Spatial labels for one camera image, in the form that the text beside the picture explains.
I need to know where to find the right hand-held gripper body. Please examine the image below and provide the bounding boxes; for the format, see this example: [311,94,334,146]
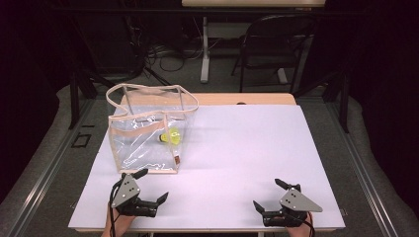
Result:
[262,183,324,228]

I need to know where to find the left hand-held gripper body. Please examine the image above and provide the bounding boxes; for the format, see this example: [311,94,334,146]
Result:
[110,172,158,218]

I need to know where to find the clear plastic bag beige trim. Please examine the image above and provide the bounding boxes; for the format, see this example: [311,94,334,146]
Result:
[105,83,200,175]

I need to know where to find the yellow shuttlecock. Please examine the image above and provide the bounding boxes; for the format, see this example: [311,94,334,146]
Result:
[158,127,182,146]

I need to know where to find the person's right hand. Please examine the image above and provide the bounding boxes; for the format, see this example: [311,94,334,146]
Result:
[285,211,316,237]

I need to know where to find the person's left hand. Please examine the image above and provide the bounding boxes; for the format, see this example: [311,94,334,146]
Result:
[100,203,137,237]

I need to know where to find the white board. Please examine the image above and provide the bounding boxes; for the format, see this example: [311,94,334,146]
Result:
[67,104,346,233]

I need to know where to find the wooden table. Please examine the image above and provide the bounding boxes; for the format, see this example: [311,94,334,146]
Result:
[120,92,297,107]

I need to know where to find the black metal stand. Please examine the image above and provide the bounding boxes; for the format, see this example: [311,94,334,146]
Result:
[324,70,351,134]
[67,70,100,130]

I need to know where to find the black folding chair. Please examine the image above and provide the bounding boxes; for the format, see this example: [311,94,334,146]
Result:
[231,14,318,95]

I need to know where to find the white desk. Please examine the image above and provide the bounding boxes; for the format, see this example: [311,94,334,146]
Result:
[181,0,326,85]

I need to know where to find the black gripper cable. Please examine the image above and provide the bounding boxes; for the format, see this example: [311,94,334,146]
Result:
[108,179,124,237]
[290,210,316,237]

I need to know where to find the metal floor rail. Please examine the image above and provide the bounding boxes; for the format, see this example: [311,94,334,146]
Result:
[325,102,401,237]
[4,98,97,237]

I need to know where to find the bundle of floor cables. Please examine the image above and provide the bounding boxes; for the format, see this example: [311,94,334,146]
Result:
[144,19,207,73]

